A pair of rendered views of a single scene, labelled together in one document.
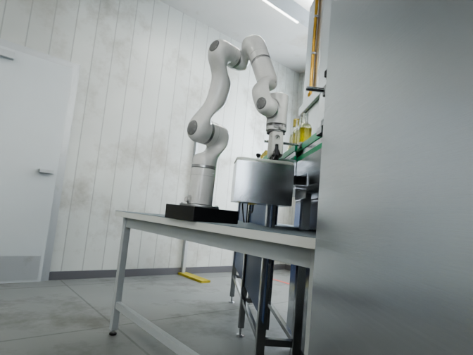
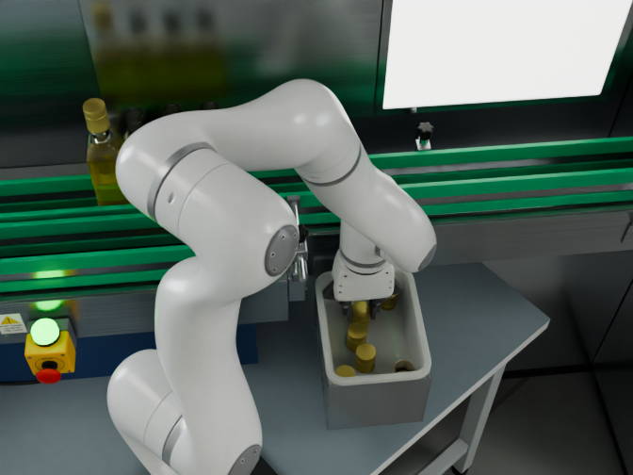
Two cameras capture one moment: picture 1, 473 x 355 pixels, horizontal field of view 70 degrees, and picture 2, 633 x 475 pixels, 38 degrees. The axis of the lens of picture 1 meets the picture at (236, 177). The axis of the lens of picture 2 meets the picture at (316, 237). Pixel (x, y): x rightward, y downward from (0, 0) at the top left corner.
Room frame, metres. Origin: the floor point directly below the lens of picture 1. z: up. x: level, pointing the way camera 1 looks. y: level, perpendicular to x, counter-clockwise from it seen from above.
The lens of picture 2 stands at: (1.48, 0.73, 2.31)
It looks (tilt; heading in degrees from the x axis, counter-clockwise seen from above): 52 degrees down; 267
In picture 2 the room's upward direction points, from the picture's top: 1 degrees clockwise
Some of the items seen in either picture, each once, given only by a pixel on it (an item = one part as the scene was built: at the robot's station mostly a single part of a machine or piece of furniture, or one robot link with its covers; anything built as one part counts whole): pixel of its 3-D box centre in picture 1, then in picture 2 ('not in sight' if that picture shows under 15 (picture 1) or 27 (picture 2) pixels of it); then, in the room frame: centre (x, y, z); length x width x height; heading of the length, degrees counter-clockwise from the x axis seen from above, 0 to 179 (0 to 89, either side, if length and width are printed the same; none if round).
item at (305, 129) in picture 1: (303, 144); not in sight; (1.60, -0.31, 1.16); 0.06 x 0.06 x 0.21; 4
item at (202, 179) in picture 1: (201, 187); not in sight; (1.62, 0.16, 0.90); 0.19 x 0.19 x 0.18
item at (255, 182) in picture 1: (267, 185); (365, 335); (1.35, -0.13, 0.92); 0.27 x 0.17 x 0.15; 94
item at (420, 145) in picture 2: not in sight; (419, 144); (1.24, -0.41, 1.11); 0.07 x 0.04 x 0.13; 94
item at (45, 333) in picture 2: not in sight; (44, 331); (1.89, -0.09, 1.01); 0.04 x 0.04 x 0.03
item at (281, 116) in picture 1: (276, 109); (370, 218); (1.35, -0.14, 1.24); 0.09 x 0.08 x 0.13; 138
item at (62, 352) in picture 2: not in sight; (51, 348); (1.89, -0.09, 0.96); 0.07 x 0.07 x 0.07; 4
